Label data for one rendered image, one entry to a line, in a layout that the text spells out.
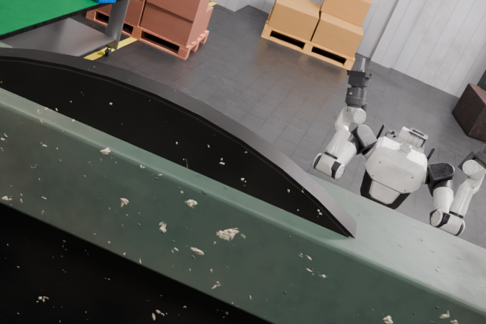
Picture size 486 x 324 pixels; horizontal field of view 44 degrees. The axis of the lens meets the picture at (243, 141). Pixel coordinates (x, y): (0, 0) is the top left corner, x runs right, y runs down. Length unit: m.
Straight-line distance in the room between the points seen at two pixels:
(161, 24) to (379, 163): 4.20
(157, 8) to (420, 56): 4.27
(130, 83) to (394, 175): 2.47
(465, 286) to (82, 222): 0.32
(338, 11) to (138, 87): 8.16
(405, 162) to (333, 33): 5.49
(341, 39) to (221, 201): 7.82
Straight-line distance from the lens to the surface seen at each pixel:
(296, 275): 0.50
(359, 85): 2.72
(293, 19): 8.21
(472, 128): 7.99
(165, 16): 6.61
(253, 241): 0.49
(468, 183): 2.85
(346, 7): 8.60
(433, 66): 9.29
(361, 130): 2.91
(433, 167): 2.96
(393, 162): 2.87
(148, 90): 0.48
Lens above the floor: 2.46
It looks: 27 degrees down
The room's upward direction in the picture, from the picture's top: 21 degrees clockwise
